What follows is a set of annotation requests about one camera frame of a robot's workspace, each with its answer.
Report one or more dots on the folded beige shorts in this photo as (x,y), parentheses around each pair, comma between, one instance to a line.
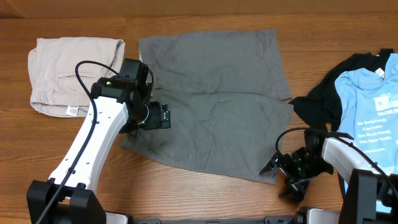
(51,67)

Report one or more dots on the black t-shirt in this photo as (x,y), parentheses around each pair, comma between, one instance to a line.
(322,104)

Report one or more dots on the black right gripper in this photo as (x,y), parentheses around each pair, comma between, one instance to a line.
(283,162)

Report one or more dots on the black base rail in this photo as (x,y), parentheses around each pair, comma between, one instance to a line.
(217,221)

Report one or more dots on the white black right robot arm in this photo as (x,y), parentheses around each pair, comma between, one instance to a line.
(371,196)

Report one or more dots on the light blue t-shirt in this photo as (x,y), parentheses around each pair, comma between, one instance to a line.
(369,111)

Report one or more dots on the grey shorts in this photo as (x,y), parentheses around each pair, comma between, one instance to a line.
(228,95)

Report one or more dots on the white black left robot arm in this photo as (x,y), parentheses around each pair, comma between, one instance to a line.
(118,105)

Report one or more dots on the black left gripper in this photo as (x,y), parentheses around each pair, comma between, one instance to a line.
(155,121)

